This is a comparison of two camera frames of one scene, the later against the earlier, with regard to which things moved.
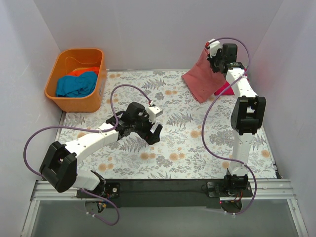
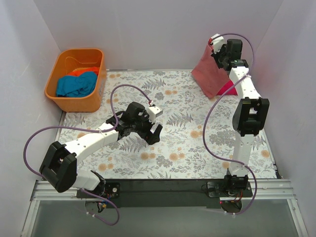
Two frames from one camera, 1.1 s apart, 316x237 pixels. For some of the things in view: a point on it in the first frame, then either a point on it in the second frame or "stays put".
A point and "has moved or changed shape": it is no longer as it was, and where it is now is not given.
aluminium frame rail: [44, 191] stays put
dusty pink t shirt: [201, 81] has moved or changed shape
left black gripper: [147, 131] stays put
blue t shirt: [76, 86] stays put
